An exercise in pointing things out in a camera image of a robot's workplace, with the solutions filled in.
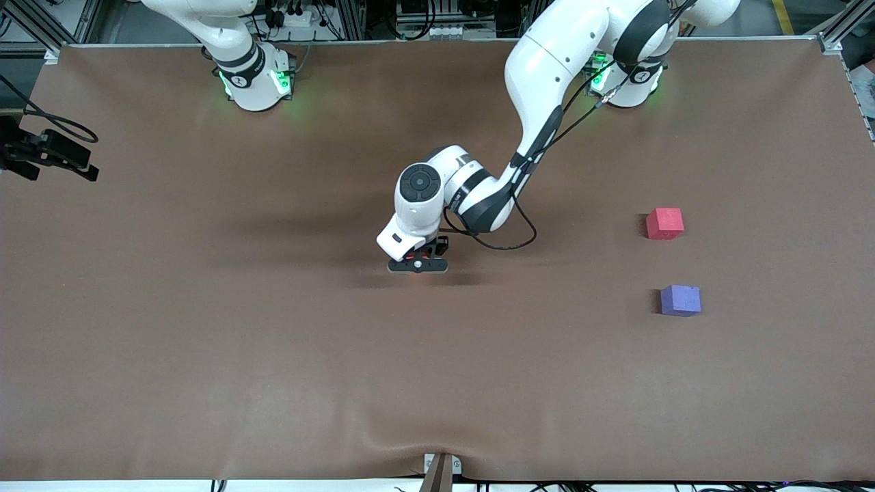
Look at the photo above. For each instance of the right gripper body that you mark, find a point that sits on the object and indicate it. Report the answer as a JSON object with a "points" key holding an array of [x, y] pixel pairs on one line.
{"points": [[19, 150]]}

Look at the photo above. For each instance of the orange foam block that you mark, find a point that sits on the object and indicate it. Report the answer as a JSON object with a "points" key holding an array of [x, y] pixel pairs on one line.
{"points": [[422, 257]]}

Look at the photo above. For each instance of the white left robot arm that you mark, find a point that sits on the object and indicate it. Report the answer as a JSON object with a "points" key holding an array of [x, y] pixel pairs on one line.
{"points": [[547, 61]]}

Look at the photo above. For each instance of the brown table mat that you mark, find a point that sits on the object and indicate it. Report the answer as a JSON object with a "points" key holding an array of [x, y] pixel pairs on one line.
{"points": [[437, 355]]}

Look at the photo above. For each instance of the white connector box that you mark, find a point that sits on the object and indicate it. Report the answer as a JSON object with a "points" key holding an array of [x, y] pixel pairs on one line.
{"points": [[448, 31]]}

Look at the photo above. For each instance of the red foam block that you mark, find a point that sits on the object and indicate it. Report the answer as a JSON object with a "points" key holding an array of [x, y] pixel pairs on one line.
{"points": [[664, 223]]}

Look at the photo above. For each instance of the purple foam block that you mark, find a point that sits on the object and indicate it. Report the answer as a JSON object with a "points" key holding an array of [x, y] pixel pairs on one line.
{"points": [[680, 301]]}

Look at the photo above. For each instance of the white power strip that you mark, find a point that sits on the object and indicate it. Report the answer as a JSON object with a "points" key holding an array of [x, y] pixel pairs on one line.
{"points": [[290, 18]]}

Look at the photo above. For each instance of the yellow floor tape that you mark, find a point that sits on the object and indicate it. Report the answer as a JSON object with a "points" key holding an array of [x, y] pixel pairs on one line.
{"points": [[784, 17]]}

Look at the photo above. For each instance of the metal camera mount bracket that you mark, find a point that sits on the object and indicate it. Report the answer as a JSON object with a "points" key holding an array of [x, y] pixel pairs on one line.
{"points": [[441, 471]]}

